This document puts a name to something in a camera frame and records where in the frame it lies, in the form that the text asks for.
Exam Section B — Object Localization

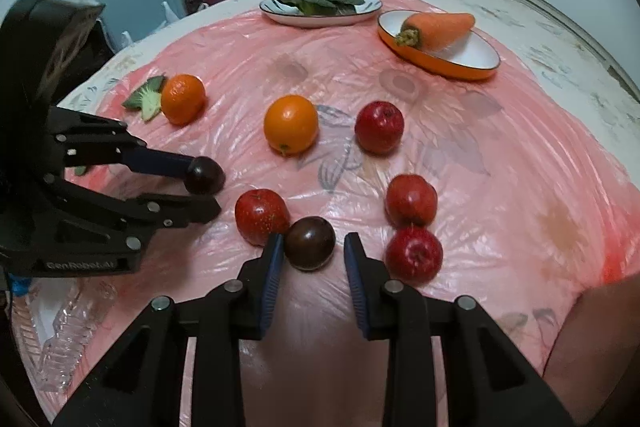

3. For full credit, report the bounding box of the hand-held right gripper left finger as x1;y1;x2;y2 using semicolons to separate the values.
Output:
52;233;286;427

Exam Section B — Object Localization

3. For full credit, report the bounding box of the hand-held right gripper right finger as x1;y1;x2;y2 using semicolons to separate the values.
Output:
343;232;575;427

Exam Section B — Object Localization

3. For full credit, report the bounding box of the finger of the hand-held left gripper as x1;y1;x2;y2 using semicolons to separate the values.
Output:
47;106;198;182
30;172;222;259

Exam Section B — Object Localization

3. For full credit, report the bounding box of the dark purple plum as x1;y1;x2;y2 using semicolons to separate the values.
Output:
183;156;226;196
284;216;337;271

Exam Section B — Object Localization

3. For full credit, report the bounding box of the red apple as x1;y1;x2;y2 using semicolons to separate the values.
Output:
354;101;405;156
235;188;291;248
384;226;444;284
385;174;438;228

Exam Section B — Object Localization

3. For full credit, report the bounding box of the smooth orange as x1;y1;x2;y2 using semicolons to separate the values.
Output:
263;95;319;155

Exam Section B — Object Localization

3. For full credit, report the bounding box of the green leaf cluster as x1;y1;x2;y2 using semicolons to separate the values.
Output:
122;75;168;122

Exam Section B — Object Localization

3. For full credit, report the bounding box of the mandarin orange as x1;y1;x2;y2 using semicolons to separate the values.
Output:
160;74;206;126

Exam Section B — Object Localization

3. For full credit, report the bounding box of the clear plastic bottle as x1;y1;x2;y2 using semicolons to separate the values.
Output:
17;279;118;393

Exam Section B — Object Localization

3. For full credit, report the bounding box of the pink plastic sheet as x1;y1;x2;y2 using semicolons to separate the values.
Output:
12;0;640;427

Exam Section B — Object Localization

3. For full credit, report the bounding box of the white plate with dark rim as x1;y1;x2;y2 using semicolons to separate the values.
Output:
259;0;382;28

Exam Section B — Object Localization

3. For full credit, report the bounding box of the orange oval dish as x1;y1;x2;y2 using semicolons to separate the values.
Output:
377;10;501;82

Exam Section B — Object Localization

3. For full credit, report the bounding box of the carrot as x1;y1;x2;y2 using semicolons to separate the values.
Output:
395;13;476;54

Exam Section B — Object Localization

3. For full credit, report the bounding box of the floral bed sheet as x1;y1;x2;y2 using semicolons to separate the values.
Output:
50;0;640;142

